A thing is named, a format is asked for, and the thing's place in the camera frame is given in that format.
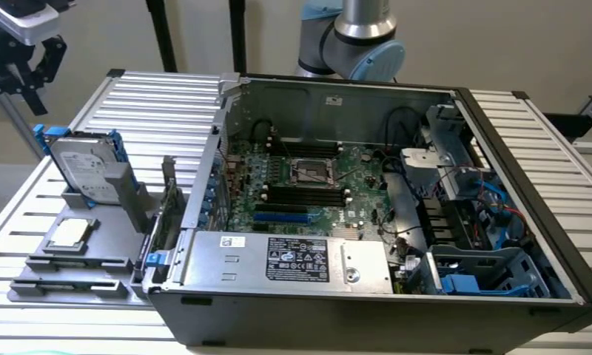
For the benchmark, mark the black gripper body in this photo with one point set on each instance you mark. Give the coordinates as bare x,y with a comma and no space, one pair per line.
1,59

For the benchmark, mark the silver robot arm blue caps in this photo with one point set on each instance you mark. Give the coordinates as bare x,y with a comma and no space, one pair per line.
355,33

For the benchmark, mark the hard disk in blue caddy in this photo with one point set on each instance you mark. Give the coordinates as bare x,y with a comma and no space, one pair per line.
85,166

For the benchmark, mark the grey disk bay blue latch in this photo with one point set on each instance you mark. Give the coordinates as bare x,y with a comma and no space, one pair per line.
488,270

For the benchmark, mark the black stand pole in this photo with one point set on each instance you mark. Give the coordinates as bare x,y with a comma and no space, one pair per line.
237,33
161,33

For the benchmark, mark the silver CPU chip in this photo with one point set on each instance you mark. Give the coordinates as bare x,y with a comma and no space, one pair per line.
73,231

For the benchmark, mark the green graphics card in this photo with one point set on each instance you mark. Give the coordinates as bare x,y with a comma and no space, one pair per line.
168,211

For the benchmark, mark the grey parts rack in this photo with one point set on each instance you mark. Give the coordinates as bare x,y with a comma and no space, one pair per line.
103,236

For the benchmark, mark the black RAM slot bank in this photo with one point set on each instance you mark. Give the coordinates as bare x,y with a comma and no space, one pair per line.
305,148
305,196

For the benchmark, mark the blue case latch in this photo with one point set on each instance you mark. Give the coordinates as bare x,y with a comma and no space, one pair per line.
156,259

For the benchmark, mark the CPU socket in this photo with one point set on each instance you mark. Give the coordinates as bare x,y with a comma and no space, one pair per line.
309,172

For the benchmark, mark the black expansion slot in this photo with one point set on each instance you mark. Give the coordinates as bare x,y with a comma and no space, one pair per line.
281,208

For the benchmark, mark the black RAM stick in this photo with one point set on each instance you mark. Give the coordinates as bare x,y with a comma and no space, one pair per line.
67,285

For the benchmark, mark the blue expansion slot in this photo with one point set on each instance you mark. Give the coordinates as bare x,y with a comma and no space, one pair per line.
281,218

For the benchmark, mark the grey power supply unit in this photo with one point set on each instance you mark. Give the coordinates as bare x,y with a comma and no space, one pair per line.
285,262

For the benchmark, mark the green motherboard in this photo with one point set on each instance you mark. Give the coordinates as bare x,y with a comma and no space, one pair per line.
355,207

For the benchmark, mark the grey metal drive cage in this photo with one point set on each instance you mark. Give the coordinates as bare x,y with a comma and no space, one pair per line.
444,148

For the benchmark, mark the black fan shroud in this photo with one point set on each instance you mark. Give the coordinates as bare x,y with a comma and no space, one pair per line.
404,214

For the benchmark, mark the black open PC case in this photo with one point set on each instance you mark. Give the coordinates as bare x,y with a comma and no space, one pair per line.
355,318

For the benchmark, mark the white grey wrist camera box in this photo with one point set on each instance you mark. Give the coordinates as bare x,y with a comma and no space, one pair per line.
26,22

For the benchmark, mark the aluminium profile post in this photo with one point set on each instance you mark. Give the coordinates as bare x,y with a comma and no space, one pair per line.
17,118

